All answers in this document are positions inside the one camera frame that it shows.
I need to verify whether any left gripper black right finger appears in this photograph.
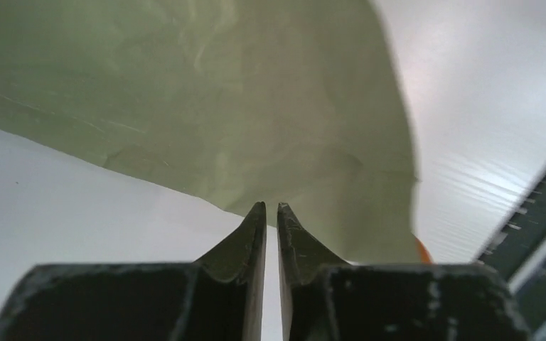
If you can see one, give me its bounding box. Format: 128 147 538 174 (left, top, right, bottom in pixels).
277 203 530 341

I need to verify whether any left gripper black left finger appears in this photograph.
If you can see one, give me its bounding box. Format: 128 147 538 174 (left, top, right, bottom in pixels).
0 202 267 340

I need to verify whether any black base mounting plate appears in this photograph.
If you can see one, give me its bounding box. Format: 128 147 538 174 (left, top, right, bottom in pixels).
476 173 546 280

